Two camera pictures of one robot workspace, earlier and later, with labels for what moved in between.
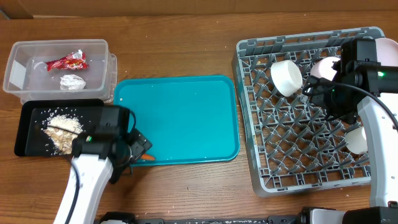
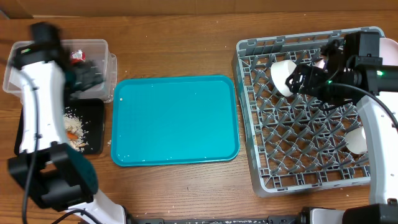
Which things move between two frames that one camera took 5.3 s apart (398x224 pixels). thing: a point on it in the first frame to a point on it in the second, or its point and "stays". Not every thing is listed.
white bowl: x=286 y=76 stays
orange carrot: x=146 y=157 to x=72 y=135
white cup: x=356 y=140 stays
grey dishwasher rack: x=291 y=144 stays
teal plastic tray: x=189 y=120 stays
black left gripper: x=137 y=144 to x=91 y=76
